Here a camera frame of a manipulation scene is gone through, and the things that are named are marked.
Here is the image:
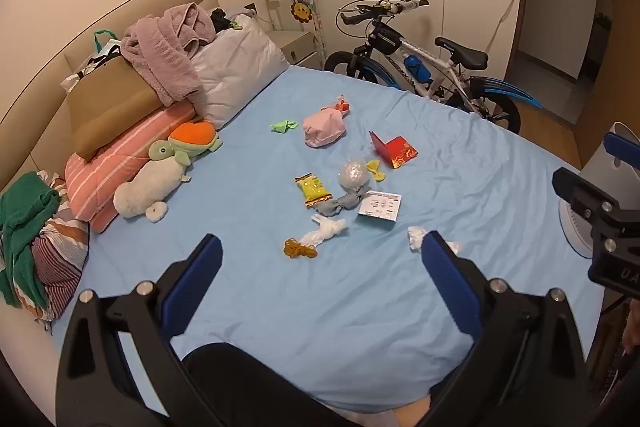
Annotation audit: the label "light blue bed sheet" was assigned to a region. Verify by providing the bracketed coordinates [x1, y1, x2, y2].
[50, 66, 608, 413]

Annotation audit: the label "black bicycle frame bag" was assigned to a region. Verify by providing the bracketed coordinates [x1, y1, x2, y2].
[370, 21, 405, 55]

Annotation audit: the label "wooden door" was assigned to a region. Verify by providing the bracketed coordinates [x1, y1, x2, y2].
[572, 0, 640, 172]

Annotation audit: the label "white pillow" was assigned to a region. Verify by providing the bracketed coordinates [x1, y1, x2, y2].
[192, 14, 291, 130]

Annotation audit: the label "white tissue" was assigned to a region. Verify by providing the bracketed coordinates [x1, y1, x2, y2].
[407, 227, 460, 255]

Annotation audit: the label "pale nightstand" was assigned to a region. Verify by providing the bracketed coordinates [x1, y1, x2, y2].
[272, 29, 326, 70]

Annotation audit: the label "white bag with green handle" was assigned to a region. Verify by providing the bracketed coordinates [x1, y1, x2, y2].
[60, 29, 123, 92]

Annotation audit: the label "clear bubble wrap ball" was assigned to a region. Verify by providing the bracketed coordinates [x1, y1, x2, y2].
[338, 158, 371, 190]

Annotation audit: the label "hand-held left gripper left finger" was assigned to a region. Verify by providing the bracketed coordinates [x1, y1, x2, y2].
[55, 234, 223, 427]

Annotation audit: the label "green cloth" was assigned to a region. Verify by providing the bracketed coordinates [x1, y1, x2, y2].
[0, 172, 61, 308]

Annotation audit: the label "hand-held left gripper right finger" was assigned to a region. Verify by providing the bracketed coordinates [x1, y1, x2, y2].
[415, 231, 588, 427]

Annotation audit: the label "brown paper bag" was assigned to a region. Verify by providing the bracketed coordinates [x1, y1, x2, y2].
[65, 56, 166, 162]

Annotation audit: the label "striped cloth bundle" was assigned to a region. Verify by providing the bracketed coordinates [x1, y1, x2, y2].
[10, 169, 91, 323]

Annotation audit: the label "blue water bottle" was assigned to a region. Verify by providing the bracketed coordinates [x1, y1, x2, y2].
[404, 53, 435, 82]

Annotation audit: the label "beige headboard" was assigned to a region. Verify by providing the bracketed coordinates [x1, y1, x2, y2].
[0, 0, 216, 192]

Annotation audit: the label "white seal plush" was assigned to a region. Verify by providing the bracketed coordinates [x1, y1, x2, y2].
[113, 154, 193, 223]

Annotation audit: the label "person's legs in black pants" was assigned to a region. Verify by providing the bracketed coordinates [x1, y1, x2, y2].
[180, 342, 481, 427]

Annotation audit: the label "white round bin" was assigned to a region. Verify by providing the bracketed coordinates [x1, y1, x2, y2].
[557, 122, 640, 259]

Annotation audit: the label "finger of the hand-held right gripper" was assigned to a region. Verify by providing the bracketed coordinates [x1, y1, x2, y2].
[604, 132, 640, 168]
[552, 167, 626, 228]

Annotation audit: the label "white and blue bicycle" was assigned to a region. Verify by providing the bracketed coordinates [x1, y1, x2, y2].
[324, 0, 543, 135]

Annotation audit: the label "purple fleece robe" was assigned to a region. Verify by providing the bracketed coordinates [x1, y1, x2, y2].
[120, 3, 217, 106]

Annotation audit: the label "white paper card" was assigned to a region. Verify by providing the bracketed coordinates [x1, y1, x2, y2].
[357, 190, 402, 225]

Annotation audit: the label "grey sock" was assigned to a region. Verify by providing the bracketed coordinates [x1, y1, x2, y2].
[315, 188, 371, 215]

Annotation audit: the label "green and orange turtle plush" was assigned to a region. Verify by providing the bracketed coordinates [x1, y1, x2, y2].
[148, 120, 222, 170]

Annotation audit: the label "yellow snack packet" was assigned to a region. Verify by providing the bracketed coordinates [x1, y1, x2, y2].
[294, 174, 333, 210]

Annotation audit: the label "white wall cable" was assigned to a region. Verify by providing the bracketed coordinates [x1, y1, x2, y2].
[487, 0, 526, 58]

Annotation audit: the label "red paper envelope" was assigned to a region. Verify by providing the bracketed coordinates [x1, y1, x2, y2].
[369, 131, 418, 169]

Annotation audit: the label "pink cloth cap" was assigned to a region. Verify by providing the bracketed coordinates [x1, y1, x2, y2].
[302, 107, 347, 149]

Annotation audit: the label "black cloth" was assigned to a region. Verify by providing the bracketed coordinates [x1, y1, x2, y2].
[210, 8, 236, 32]

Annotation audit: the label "pink striped pillow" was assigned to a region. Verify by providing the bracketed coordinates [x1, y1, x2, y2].
[65, 99, 198, 234]

